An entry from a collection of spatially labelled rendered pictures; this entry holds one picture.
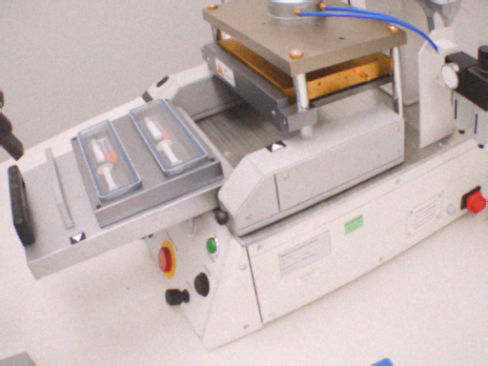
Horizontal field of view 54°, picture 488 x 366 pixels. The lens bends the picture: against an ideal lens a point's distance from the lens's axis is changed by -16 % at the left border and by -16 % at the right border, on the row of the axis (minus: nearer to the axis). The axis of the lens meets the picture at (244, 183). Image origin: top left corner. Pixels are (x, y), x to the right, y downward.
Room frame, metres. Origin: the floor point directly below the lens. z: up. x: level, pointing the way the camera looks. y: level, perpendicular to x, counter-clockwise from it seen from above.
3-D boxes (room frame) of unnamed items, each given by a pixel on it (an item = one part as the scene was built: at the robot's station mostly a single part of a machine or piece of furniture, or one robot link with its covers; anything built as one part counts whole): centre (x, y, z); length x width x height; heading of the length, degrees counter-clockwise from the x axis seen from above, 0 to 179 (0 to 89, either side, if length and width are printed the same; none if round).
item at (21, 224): (0.56, 0.31, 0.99); 0.15 x 0.02 x 0.04; 19
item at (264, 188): (0.55, -0.09, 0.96); 0.26 x 0.05 x 0.07; 109
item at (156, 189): (0.62, 0.13, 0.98); 0.20 x 0.17 x 0.03; 19
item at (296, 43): (0.69, -0.15, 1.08); 0.31 x 0.24 x 0.13; 19
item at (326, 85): (0.69, -0.11, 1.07); 0.22 x 0.17 x 0.10; 19
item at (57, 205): (0.60, 0.18, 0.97); 0.30 x 0.22 x 0.08; 109
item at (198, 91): (0.81, 0.00, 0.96); 0.25 x 0.05 x 0.07; 109
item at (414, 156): (0.71, -0.15, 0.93); 0.46 x 0.35 x 0.01; 109
